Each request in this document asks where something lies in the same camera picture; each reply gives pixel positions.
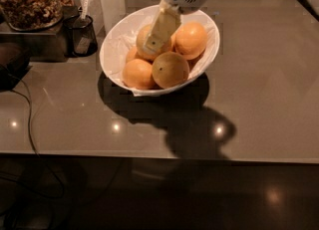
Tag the orange front left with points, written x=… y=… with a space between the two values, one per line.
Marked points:
x=137 y=74

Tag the black mesh cup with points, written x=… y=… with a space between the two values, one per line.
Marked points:
x=81 y=37

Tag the glass jar of nuts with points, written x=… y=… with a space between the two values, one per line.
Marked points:
x=31 y=15

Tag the small orange middle left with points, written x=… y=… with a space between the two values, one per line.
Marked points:
x=132 y=54

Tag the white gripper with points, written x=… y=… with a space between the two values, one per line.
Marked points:
x=167 y=21

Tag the yellowish orange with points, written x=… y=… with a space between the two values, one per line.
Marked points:
x=143 y=48
x=170 y=69

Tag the white oval bowl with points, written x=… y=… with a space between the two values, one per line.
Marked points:
x=114 y=46

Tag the orange top right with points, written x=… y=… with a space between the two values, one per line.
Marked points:
x=190 y=40

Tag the yellowish orange front right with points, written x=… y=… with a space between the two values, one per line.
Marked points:
x=170 y=69

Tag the dark box at left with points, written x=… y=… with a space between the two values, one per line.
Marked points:
x=14 y=62

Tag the yellowish orange top centre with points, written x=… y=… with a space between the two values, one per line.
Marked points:
x=143 y=48

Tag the white utensil in cup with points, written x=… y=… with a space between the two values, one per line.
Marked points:
x=85 y=6

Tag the metal shelf stand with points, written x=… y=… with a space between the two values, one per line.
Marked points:
x=50 y=45

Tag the white paper bowl liner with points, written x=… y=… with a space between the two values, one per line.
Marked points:
x=121 y=43

